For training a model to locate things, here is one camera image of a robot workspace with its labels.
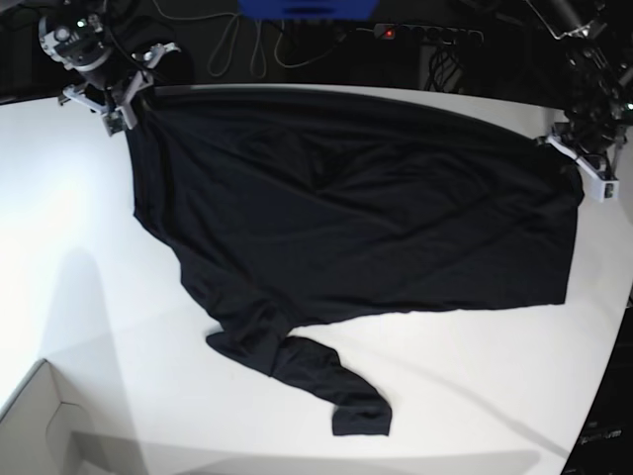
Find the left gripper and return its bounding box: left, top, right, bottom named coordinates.
left=566, top=121, right=623, bottom=155

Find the white looped cable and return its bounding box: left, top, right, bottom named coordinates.
left=150, top=0, right=347, bottom=78

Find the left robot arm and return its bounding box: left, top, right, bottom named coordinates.
left=524, top=1, right=632, bottom=168

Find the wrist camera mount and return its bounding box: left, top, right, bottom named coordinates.
left=57, top=43, right=181, bottom=137
left=535, top=121, right=630, bottom=203

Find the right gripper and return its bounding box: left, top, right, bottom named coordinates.
left=81, top=61, right=134, bottom=104

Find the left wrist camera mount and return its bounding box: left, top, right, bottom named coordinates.
left=535, top=121, right=630, bottom=203

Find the blue box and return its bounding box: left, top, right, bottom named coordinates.
left=238, top=0, right=379, bottom=20

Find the black t-shirt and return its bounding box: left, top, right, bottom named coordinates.
left=127, top=90, right=584, bottom=436

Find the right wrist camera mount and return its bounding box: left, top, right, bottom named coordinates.
left=57, top=43, right=181, bottom=137

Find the white cardboard box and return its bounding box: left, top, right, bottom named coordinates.
left=0, top=358, right=149, bottom=475

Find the white power strip red switch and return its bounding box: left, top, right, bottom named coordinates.
left=372, top=23, right=485, bottom=47

